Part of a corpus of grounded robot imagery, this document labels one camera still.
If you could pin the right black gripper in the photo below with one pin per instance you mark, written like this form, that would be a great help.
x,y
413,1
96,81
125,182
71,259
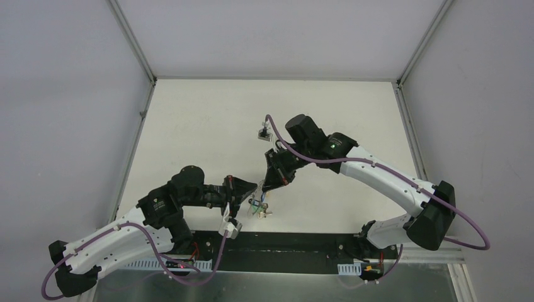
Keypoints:
x,y
277,174

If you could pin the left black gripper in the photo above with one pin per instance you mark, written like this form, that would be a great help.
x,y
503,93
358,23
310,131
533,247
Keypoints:
x,y
228,190

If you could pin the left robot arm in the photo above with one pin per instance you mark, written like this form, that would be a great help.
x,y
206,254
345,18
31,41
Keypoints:
x,y
155,225

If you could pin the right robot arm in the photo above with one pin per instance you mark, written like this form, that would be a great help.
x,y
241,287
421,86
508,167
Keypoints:
x,y
428,207

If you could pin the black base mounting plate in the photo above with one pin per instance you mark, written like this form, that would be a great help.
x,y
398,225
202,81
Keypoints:
x,y
291,253

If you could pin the left controller board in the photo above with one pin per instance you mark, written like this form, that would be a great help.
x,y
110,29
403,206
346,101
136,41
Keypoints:
x,y
179,264

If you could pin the controller board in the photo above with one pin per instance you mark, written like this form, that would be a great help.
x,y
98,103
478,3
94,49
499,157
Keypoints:
x,y
371,270
179,264

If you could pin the right controller board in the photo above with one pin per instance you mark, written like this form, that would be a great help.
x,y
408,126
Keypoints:
x,y
371,270

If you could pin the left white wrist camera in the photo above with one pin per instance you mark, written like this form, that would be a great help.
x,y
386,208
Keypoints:
x,y
229,226

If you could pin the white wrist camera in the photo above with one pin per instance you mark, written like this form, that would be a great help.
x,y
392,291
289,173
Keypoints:
x,y
229,226
264,133

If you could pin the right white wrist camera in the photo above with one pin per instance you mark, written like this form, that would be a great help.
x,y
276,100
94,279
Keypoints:
x,y
264,133

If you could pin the aluminium frame rail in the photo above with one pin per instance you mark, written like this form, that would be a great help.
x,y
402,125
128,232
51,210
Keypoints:
x,y
416,275

